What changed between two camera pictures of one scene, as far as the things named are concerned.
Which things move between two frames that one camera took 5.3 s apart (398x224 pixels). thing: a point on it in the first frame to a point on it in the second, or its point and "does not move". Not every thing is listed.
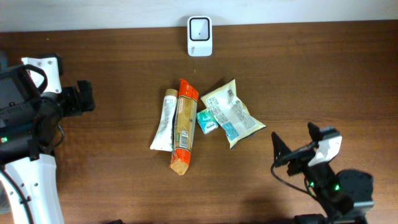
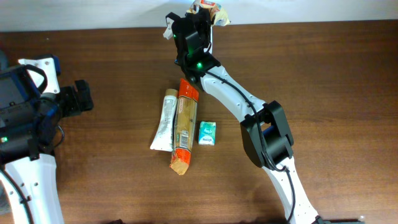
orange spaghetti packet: (185, 126) does not move
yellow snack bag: (231, 114) to (221, 18)
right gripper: (282, 152) to (203, 27)
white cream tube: (163, 140) does not move
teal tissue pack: (207, 121) to (207, 133)
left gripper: (73, 94) does not move
